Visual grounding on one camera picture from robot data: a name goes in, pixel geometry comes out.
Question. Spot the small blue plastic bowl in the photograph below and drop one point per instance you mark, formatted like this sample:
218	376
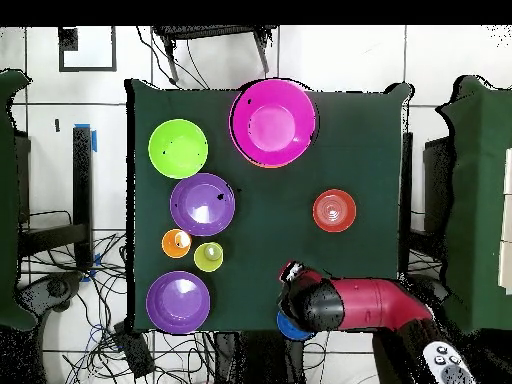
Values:
286	330

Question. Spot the small red-orange plastic bowl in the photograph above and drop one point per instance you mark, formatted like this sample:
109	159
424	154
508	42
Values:
334	210

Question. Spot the purple plastic bowl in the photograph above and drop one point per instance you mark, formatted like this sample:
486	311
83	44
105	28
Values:
202	204
178	302

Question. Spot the large orange plastic bowl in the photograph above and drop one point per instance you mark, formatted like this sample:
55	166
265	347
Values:
266	166

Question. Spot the large pink plastic bowl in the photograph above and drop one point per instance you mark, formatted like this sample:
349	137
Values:
272	124

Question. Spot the green plastic bowl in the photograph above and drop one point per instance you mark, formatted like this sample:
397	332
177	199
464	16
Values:
178	148

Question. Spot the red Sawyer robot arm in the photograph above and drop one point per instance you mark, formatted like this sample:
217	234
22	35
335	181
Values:
368	304

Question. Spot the dark green table cloth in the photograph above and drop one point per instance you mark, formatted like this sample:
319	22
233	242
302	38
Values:
280	240

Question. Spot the yellow plastic cup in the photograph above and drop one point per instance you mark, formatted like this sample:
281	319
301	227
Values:
208	260

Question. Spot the orange plastic cup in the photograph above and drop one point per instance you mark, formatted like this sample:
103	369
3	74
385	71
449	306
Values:
172	246

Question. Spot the black power box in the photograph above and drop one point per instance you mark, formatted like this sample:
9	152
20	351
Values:
134	350

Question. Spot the black metal floor stand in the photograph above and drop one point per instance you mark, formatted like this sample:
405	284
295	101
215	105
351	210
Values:
82	180
438	188

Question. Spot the blue tape strip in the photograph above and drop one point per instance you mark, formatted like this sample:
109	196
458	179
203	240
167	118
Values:
94	140
97	260

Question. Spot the green cloth covered table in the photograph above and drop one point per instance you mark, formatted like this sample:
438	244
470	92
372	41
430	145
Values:
480	200
8	200

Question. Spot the black office chair base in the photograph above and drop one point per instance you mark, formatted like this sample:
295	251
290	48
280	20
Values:
56	288

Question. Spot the black metal stand legs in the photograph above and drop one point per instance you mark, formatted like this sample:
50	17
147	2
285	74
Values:
208	31

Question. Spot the small black floor object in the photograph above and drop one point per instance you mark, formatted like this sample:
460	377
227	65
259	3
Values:
57	125

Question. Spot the black square frame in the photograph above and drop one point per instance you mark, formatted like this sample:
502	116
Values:
68	40

